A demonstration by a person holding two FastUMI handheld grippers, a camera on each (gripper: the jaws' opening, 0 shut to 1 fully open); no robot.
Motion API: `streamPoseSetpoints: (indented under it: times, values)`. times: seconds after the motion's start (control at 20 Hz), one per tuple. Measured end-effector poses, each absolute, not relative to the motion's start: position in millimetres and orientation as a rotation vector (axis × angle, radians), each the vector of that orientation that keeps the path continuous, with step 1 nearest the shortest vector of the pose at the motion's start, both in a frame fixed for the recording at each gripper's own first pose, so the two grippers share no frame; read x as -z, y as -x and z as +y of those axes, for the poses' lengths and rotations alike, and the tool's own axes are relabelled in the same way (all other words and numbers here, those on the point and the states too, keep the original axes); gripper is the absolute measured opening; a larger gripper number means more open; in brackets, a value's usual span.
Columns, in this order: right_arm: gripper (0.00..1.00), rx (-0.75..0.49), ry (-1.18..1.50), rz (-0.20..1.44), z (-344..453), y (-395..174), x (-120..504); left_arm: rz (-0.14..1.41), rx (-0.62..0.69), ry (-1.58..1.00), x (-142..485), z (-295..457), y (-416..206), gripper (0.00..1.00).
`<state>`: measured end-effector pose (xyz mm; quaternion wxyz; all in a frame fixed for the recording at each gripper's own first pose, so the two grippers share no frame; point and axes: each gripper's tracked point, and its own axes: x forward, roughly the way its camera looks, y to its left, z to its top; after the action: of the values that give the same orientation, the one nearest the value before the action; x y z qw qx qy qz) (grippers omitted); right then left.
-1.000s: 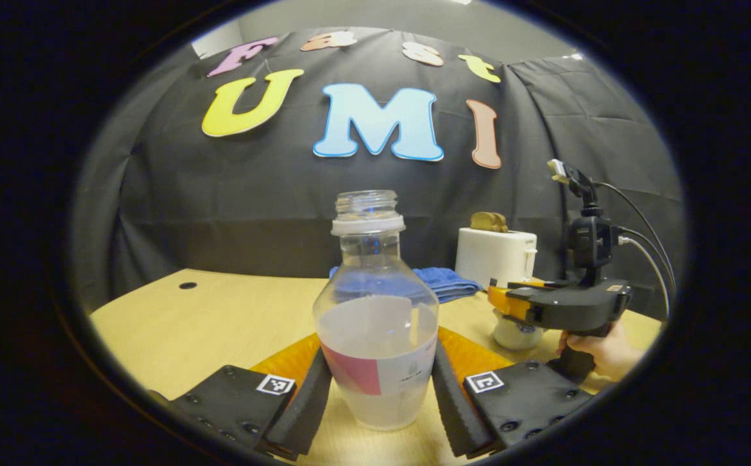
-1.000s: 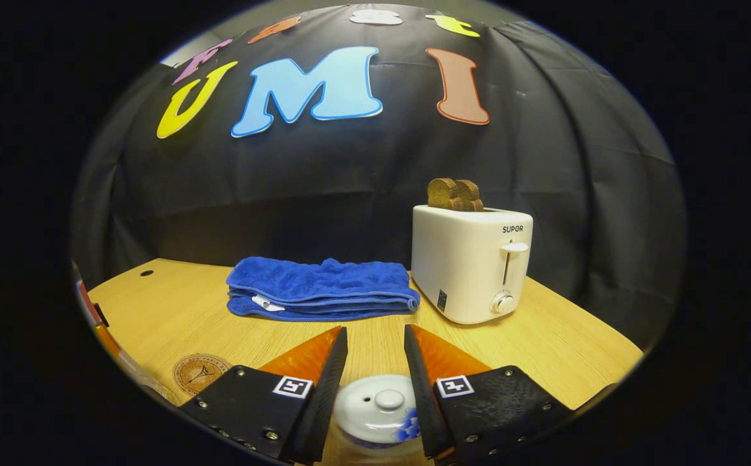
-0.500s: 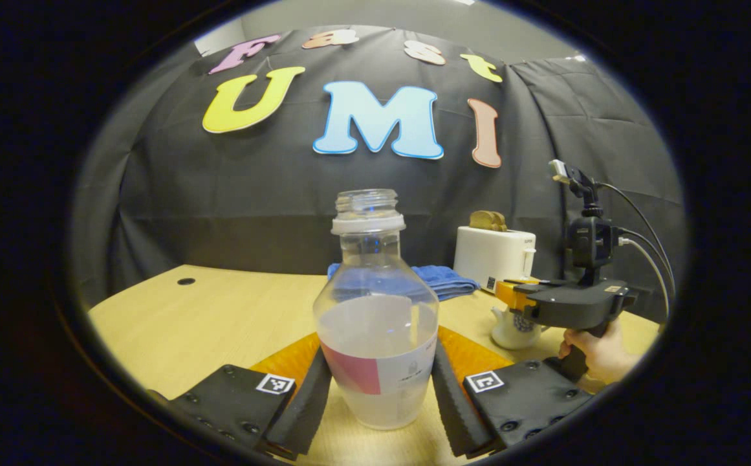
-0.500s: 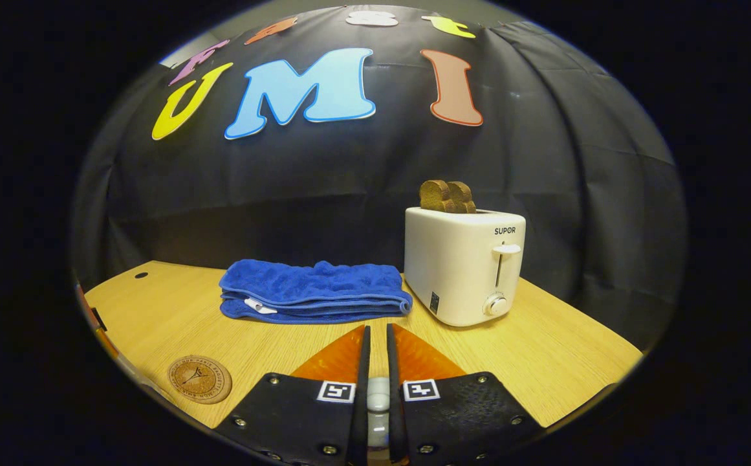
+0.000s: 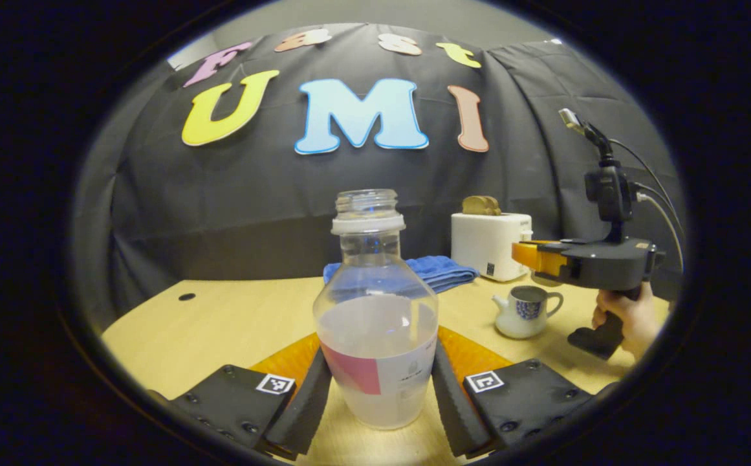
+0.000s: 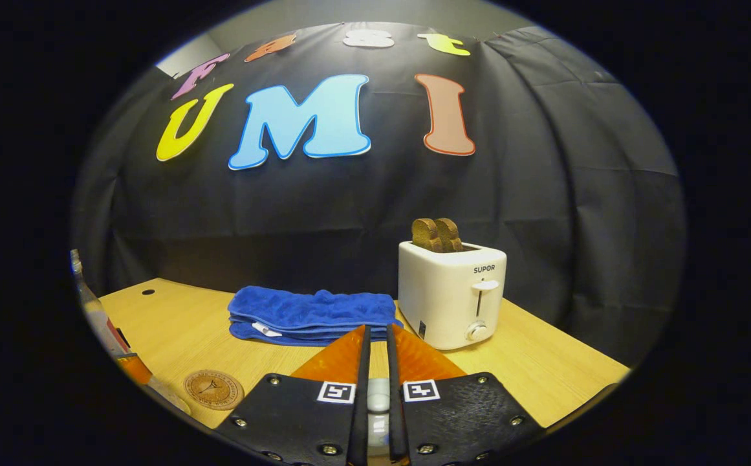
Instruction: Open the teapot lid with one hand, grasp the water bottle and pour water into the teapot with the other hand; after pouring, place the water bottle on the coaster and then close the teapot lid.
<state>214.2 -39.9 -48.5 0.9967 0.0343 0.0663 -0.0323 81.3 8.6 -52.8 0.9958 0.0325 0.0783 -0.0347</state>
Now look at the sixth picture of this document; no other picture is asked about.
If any black backdrop cloth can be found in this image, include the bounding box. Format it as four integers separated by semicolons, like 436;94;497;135
71;23;688;366

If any clear plastic water bottle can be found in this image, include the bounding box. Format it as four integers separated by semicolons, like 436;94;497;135
70;249;131;358

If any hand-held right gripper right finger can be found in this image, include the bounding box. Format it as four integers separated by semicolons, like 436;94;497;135
385;324;544;466

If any white teacup lid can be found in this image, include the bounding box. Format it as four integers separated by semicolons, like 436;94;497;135
367;379;391;454

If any folded blue towel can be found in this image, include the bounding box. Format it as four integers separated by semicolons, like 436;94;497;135
228;285;403;347

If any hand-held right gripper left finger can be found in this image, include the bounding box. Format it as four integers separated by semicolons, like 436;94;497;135
213;325;373;466

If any round wooden coaster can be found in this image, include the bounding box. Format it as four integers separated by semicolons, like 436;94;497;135
184;370;245;411

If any white toaster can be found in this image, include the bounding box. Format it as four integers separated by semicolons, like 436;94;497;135
398;241;507;351

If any brown toast slice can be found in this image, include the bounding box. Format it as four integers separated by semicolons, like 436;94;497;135
411;219;444;253
435;217;463;253

